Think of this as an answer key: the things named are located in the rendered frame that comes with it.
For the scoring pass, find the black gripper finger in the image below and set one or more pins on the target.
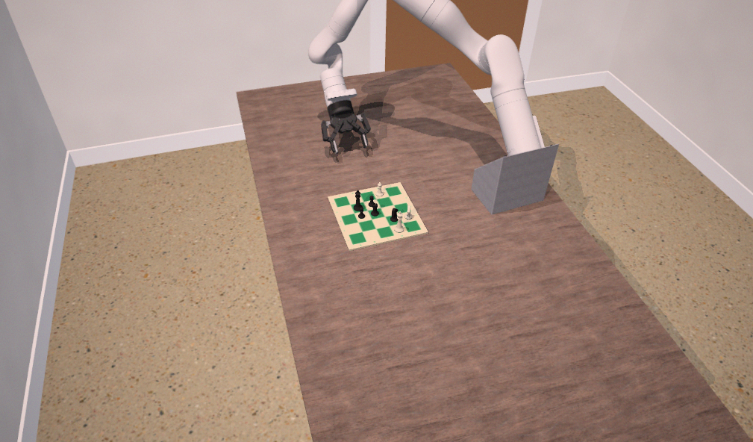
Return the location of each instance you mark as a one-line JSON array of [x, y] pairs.
[[362, 118], [331, 140]]

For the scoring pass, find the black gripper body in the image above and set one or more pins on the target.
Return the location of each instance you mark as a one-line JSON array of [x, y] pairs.
[[341, 110]]

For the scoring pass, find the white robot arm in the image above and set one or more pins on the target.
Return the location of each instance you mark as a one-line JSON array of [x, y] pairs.
[[520, 129]]

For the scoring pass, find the green and cream chessboard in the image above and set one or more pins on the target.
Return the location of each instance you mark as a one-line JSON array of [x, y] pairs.
[[371, 231]]

